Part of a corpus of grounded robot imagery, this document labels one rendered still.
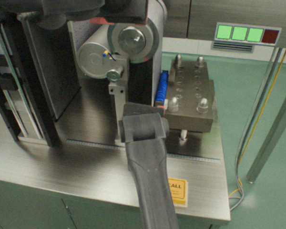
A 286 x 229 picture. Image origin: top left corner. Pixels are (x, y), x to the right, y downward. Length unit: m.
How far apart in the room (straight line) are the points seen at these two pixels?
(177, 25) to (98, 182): 0.66
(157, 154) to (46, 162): 0.51
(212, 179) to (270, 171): 1.39
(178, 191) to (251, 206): 1.22
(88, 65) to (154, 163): 0.46
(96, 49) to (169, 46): 2.86
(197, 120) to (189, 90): 0.15
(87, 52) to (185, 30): 0.43
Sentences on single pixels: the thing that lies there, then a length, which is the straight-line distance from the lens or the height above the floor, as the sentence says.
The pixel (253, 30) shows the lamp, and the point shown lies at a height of 1.20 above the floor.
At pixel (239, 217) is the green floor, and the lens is 1.75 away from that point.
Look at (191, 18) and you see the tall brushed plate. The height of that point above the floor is 1.22.
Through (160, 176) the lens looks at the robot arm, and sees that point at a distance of 0.34.
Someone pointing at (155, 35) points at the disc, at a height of 1.27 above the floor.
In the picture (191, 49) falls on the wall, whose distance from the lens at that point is 3.51.
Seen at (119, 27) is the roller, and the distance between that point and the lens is 0.63.
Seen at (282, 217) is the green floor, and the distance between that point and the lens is 1.89.
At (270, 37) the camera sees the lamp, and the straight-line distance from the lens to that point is 1.01.
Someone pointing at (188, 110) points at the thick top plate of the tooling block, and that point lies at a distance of 0.73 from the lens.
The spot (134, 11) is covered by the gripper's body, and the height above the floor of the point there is 1.38.
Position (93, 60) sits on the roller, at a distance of 0.70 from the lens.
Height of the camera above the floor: 1.47
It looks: 40 degrees down
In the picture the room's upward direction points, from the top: straight up
